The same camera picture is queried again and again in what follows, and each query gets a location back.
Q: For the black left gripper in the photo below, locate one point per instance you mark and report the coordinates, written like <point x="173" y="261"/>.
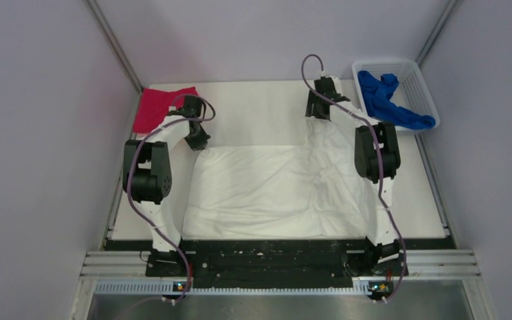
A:
<point x="200" y="143"/>

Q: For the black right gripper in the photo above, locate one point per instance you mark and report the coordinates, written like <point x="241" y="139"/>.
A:
<point x="312" y="110"/>

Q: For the white printed t-shirt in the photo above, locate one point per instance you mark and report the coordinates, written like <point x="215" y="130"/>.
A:
<point x="260" y="192"/>

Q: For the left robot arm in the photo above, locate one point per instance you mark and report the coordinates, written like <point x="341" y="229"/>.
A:
<point x="147" y="182"/>

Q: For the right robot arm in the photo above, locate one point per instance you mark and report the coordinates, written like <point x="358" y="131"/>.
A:
<point x="377" y="159"/>

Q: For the magenta folded t-shirt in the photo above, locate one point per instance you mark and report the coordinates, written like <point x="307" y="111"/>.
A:
<point x="155" y="104"/>

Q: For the blue t-shirt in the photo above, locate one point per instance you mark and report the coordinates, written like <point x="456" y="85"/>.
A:
<point x="377" y="94"/>

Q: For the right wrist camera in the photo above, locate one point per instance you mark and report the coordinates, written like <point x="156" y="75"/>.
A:
<point x="325" y="86"/>

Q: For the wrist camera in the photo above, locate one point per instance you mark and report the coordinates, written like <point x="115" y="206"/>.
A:
<point x="325" y="86"/>
<point x="193" y="107"/>

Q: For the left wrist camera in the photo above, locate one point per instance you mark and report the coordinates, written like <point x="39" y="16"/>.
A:
<point x="193" y="107"/>

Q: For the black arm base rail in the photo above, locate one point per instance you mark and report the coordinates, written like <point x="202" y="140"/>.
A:
<point x="272" y="264"/>

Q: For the right corner metal post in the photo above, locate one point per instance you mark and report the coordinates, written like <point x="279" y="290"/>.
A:
<point x="441" y="22"/>

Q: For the corner metal post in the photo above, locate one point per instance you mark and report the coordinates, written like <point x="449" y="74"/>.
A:
<point x="113" y="43"/>
<point x="441" y="22"/>

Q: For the left corner metal post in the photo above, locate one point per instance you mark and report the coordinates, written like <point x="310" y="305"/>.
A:
<point x="113" y="43"/>

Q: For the white slotted cable duct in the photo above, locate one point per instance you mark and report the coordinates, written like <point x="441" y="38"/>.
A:
<point x="172" y="288"/>

